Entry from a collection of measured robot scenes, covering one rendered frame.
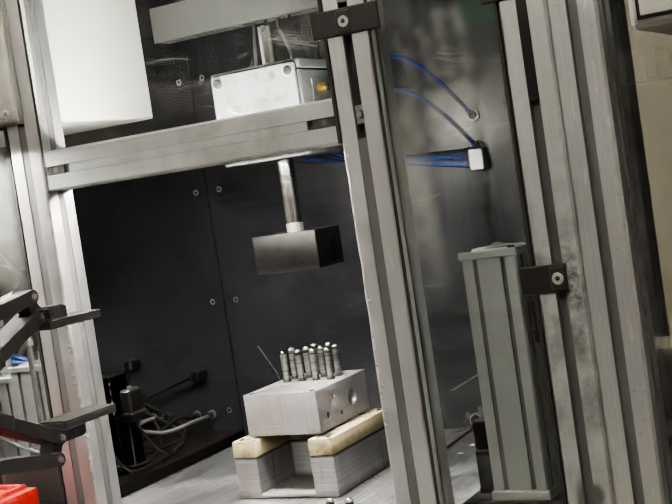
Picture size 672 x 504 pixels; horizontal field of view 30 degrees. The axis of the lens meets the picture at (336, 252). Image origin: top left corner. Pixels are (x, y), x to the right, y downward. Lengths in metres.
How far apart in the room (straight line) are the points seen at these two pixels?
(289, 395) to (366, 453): 0.12
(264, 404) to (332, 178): 0.40
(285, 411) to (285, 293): 0.37
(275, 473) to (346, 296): 0.34
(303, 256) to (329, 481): 0.26
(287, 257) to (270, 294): 0.32
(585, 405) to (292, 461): 0.47
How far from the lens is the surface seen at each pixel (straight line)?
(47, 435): 1.10
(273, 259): 1.47
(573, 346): 1.16
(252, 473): 1.46
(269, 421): 1.44
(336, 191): 1.71
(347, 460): 1.43
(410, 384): 1.22
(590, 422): 1.16
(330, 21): 1.22
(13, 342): 1.07
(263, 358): 1.80
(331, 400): 1.44
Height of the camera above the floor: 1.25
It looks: 3 degrees down
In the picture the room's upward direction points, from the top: 8 degrees counter-clockwise
